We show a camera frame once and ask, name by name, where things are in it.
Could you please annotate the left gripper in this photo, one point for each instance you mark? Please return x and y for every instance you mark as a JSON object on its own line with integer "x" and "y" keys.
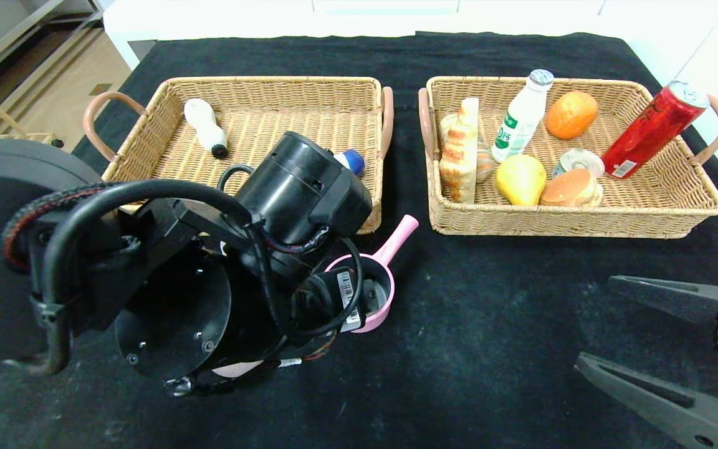
{"x": 349, "y": 300}

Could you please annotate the pink saucepan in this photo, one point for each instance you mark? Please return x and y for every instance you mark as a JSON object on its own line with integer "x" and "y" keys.
{"x": 396, "y": 240}

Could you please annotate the striped croissant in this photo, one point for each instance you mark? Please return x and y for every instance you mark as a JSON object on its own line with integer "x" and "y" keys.
{"x": 459, "y": 162}

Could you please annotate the white milk drink bottle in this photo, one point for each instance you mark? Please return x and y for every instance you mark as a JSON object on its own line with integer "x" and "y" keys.
{"x": 515, "y": 125}

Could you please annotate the round orange bun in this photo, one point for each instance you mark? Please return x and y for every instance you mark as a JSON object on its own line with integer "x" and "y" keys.
{"x": 571, "y": 115}

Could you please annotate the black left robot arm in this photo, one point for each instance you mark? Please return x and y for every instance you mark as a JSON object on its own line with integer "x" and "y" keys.
{"x": 172, "y": 312}

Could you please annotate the black tablecloth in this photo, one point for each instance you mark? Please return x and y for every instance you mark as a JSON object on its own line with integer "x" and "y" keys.
{"x": 490, "y": 324}

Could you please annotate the white lotion bottle blue cap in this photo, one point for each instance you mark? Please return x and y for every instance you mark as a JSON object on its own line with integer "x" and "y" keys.
{"x": 353, "y": 162}

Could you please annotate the pale pink egg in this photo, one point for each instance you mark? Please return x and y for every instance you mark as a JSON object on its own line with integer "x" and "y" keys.
{"x": 237, "y": 369}

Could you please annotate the striped long bread roll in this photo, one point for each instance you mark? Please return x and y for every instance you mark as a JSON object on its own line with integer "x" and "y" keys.
{"x": 485, "y": 165}

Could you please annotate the yellow pear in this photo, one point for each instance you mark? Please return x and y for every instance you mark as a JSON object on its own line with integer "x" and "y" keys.
{"x": 521, "y": 181}

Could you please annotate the burger bun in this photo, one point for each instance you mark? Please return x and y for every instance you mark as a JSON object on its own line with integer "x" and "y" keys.
{"x": 571, "y": 189}

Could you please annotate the small silver tin can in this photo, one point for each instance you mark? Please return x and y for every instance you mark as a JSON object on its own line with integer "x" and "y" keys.
{"x": 578, "y": 161}

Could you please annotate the tall red drink can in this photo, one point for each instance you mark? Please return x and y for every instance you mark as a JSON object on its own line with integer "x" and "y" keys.
{"x": 652, "y": 131}

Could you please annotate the white roll-on bottle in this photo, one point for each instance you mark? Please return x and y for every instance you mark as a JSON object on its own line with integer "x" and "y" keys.
{"x": 203, "y": 125}

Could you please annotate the white table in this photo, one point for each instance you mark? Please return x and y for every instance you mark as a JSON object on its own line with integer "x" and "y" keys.
{"x": 272, "y": 19}

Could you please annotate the light wooden rack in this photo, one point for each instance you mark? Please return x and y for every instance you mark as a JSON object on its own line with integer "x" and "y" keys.
{"x": 35, "y": 136}

